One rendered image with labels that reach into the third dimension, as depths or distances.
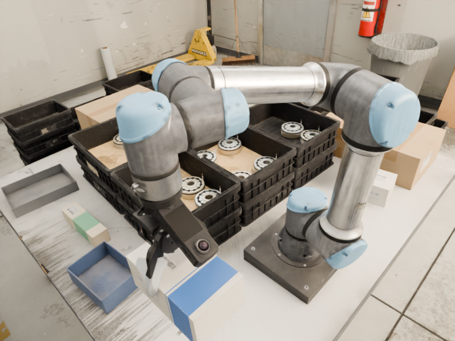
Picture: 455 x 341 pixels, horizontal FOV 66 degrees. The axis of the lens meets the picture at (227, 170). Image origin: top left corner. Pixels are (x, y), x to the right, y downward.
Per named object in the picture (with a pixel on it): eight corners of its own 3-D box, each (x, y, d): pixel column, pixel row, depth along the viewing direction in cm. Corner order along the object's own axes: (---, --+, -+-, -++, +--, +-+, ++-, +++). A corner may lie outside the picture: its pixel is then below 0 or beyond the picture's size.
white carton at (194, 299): (244, 304, 68) (243, 275, 62) (198, 350, 61) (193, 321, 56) (179, 251, 79) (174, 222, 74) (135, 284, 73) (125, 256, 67)
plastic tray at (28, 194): (16, 218, 144) (11, 209, 141) (4, 196, 157) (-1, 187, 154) (79, 189, 158) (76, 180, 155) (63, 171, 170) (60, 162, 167)
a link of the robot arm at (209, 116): (219, 70, 58) (157, 84, 55) (254, 96, 51) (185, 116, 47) (221, 111, 63) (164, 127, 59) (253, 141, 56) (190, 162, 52)
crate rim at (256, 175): (298, 153, 135) (298, 148, 134) (243, 188, 120) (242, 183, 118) (229, 121, 160) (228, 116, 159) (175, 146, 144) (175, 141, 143)
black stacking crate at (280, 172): (296, 173, 141) (297, 149, 134) (244, 208, 125) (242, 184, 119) (229, 139, 165) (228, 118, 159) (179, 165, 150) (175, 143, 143)
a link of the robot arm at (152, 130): (182, 101, 46) (118, 118, 43) (192, 169, 52) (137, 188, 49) (162, 83, 52) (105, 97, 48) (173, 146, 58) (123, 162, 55)
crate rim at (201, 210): (243, 189, 120) (242, 183, 118) (171, 233, 104) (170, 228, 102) (175, 146, 144) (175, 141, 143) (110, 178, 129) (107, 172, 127)
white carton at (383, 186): (335, 191, 148) (338, 174, 143) (346, 176, 156) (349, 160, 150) (384, 208, 138) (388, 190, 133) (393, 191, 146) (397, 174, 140)
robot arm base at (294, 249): (330, 242, 119) (336, 222, 112) (306, 270, 110) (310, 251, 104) (294, 220, 127) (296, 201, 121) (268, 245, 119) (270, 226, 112)
